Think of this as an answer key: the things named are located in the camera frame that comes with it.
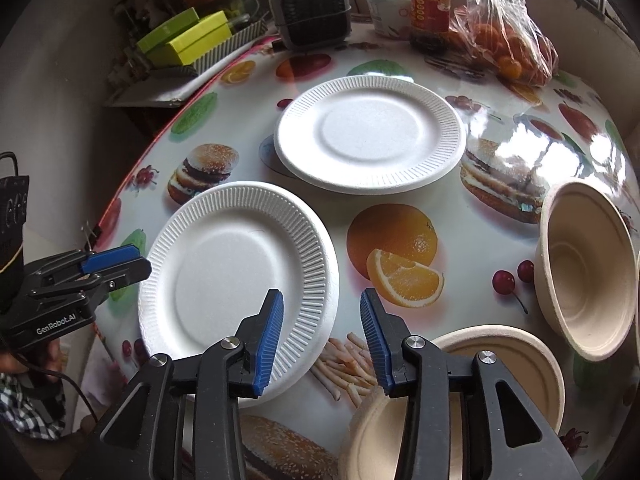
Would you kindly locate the white plastic cup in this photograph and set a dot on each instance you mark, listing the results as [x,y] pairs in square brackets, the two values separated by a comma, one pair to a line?
[387,10]

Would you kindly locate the red label jar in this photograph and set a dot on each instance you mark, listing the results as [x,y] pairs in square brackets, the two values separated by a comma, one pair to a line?
[430,15]

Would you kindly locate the white foam plate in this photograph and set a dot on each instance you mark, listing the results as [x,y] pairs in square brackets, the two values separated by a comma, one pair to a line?
[370,130]
[220,280]

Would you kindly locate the grey flat board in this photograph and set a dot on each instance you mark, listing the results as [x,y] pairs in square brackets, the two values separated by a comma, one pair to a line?
[150,87]

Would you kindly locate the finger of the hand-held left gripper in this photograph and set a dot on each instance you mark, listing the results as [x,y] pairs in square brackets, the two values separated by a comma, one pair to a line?
[131,271]
[112,259]

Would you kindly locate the small grey heater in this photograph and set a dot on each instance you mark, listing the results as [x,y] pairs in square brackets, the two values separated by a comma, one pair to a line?
[310,15]

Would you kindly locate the plastic bag of oranges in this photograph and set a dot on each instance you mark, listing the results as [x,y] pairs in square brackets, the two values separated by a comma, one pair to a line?
[500,45]

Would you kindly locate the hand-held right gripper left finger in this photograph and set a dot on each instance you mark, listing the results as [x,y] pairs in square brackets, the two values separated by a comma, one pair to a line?
[267,342]

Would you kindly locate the striped box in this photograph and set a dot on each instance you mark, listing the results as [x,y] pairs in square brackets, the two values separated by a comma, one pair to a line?
[225,52]

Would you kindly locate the green box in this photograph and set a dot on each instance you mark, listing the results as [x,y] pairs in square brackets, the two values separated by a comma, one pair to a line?
[200,40]
[165,30]

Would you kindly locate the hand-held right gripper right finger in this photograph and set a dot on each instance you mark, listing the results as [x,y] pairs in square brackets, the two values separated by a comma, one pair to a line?
[375,345]

